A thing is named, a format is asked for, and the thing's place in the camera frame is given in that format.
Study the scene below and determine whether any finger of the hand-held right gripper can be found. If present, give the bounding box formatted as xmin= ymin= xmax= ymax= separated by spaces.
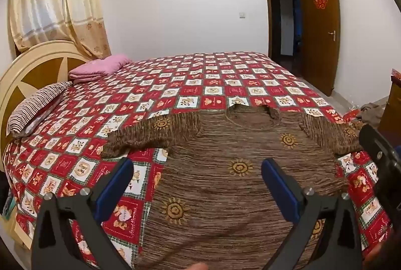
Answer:
xmin=358 ymin=124 xmax=401 ymax=178

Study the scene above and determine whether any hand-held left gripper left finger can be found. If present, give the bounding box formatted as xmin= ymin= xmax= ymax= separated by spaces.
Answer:
xmin=30 ymin=158 xmax=135 ymax=270

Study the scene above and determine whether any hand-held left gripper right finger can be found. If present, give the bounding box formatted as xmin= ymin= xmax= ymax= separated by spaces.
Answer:
xmin=261 ymin=158 xmax=364 ymax=270

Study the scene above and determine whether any brown knitted sweater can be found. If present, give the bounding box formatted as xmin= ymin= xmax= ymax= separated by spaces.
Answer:
xmin=102 ymin=103 xmax=364 ymax=270

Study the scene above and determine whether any grey-brown cloth pile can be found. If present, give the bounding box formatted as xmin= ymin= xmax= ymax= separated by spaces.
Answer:
xmin=360 ymin=102 xmax=386 ymax=125

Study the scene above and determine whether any red bag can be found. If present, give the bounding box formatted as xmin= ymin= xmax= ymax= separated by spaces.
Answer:
xmin=343 ymin=110 xmax=361 ymax=124

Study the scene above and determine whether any brown wooden cabinet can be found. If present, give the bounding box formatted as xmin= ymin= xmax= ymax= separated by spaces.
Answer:
xmin=378 ymin=75 xmax=401 ymax=134

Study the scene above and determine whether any red checkered printed bedspread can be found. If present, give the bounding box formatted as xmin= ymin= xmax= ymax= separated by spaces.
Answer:
xmin=3 ymin=51 xmax=393 ymax=270

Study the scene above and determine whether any brown wooden door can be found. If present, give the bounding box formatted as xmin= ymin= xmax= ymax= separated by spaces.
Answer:
xmin=300 ymin=0 xmax=341 ymax=97

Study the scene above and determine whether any striped pillow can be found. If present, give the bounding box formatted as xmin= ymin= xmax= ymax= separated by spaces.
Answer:
xmin=6 ymin=81 xmax=73 ymax=137

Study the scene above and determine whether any pink folded blanket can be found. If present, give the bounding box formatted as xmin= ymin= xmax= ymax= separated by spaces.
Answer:
xmin=68 ymin=54 xmax=133 ymax=81

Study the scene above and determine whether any cream wooden bed headboard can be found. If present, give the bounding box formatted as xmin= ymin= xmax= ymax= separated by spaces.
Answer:
xmin=0 ymin=40 xmax=94 ymax=152

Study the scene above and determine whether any beige printed curtain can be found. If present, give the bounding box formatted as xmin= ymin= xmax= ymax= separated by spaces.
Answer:
xmin=64 ymin=0 xmax=112 ymax=59

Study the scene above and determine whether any beige sheer curtain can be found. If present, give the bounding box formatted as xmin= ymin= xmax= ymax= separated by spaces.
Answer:
xmin=8 ymin=0 xmax=69 ymax=51

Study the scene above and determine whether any brown wooden door frame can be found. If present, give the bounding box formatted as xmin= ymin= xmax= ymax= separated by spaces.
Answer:
xmin=262 ymin=0 xmax=306 ymax=70

